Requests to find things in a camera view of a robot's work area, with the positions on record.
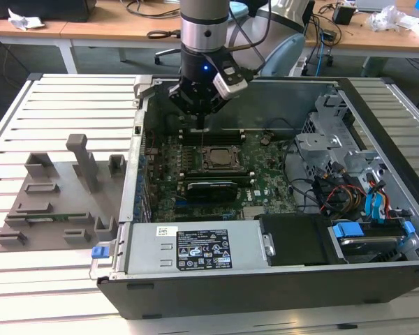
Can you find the black RAM slot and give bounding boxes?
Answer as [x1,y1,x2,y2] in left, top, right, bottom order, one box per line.
[179,128,245,137]
[183,173,256,186]
[181,135,244,146]
[179,168,249,177]

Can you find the CPU socket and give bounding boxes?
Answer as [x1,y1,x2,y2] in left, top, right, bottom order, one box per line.
[200,144,244,173]

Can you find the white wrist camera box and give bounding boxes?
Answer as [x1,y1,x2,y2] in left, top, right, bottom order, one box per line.
[204,50,249,101]

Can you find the silver metal drive cage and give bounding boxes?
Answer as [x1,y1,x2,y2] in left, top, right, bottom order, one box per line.
[295,92,389,183]

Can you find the crumpled white paper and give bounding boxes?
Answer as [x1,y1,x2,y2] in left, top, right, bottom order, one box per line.
[7,7,46,29]

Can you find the black graphics card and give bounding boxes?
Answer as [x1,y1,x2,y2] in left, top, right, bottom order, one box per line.
[182,177,239,204]

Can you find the clear plastic bag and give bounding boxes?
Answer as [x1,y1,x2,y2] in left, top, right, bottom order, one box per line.
[365,5,406,33]

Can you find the wooden desk white legs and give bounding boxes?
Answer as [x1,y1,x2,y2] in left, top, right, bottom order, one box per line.
[0,0,182,75]
[302,0,419,76]

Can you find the green motherboard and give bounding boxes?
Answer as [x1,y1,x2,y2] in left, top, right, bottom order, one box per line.
[142,129,301,224]

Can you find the blue disk carrier with disk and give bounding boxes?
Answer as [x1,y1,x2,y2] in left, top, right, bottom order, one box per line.
[327,218,419,265]

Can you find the silver chipset heatsink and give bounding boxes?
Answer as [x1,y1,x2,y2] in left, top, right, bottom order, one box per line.
[243,205,267,220]

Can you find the small black box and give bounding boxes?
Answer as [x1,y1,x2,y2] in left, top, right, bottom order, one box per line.
[332,5,356,25]

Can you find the red and yellow wires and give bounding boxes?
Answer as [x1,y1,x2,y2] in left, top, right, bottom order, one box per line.
[321,184,367,214]

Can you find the black bag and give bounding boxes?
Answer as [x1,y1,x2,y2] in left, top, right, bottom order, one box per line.
[0,0,98,22]

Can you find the office chair base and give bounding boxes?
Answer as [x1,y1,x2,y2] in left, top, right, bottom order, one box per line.
[154,47,182,66]

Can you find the white power strip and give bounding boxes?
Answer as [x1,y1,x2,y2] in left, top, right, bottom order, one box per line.
[291,57,308,77]

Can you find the black plastic shroud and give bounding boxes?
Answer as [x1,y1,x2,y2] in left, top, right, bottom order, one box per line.
[257,213,336,268]

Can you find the silver power supply unit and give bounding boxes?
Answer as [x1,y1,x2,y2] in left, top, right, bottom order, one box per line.
[124,221,268,276]

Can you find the grey laptop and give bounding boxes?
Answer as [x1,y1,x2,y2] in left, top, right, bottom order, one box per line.
[355,0,396,11]

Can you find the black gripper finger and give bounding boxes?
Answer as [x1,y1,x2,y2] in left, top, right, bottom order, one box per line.
[200,92,232,132]
[166,82,203,132]

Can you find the blue flat data wire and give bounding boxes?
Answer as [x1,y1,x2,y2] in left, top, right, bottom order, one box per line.
[364,190,389,225]

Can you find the black open PC case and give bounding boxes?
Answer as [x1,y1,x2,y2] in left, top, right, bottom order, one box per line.
[89,74,419,320]

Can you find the grey parts rack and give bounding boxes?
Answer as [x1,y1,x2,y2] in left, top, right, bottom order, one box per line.
[0,133,128,253]

